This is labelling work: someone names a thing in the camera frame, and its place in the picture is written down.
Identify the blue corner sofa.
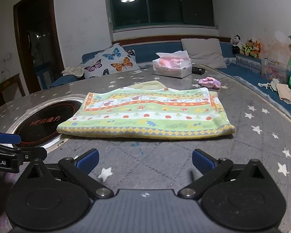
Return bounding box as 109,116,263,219
49,41,291,118

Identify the pink tissue box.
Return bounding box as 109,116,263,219
152,50,192,78

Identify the dark window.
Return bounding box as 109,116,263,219
109,0,214,30

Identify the orange fox plush toy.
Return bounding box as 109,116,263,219
240,39,261,59

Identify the crumpled beige cloth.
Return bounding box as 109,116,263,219
61,66,84,78

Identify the grey sofa cushion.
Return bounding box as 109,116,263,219
181,38,227,69

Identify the butterfly print pillow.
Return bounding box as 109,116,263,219
81,43,140,79

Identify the panda plush toy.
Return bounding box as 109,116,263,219
231,34,243,55

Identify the pink hair scrunchie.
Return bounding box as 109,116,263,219
198,77,221,90

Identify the colourful patterned children's shirt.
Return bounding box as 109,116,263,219
57,87,236,140

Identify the dark wooden side table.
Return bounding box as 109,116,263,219
0,74,26,107

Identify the black remote control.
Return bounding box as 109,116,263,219
192,67,205,75

